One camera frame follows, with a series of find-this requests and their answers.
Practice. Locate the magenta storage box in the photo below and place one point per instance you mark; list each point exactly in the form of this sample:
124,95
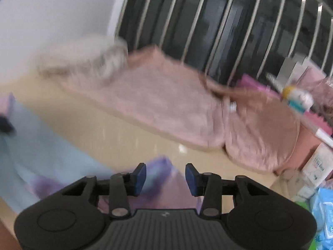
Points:
252,84

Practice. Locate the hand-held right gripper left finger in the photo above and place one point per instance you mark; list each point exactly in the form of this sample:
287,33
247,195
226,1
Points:
139,179

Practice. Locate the white plush toy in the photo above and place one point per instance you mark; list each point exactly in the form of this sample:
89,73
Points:
299,99

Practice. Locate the pink pouch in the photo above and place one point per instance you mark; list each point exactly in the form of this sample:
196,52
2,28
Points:
313,78

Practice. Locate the metal window guard bars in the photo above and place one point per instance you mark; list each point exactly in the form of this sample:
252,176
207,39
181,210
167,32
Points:
221,18

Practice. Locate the pink purple garment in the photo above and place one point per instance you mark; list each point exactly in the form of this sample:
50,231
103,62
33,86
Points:
52,156

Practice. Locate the white printed cardboard box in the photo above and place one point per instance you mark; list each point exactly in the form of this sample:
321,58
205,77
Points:
318,165

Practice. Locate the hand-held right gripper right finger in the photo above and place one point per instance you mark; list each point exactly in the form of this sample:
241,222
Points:
191,179

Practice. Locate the clear bag of pink fluff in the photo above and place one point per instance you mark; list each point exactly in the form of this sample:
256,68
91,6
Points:
325,93

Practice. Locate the beige knitted fringed scarf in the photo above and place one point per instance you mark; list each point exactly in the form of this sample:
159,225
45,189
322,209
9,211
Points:
85,57

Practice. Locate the pink quilted jacket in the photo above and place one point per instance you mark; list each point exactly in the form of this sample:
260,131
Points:
182,114

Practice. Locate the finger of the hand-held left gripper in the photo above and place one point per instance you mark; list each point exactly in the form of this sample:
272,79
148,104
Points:
5,126

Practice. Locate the blue wet wipes packet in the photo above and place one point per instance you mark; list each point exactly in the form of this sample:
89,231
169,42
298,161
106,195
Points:
324,213

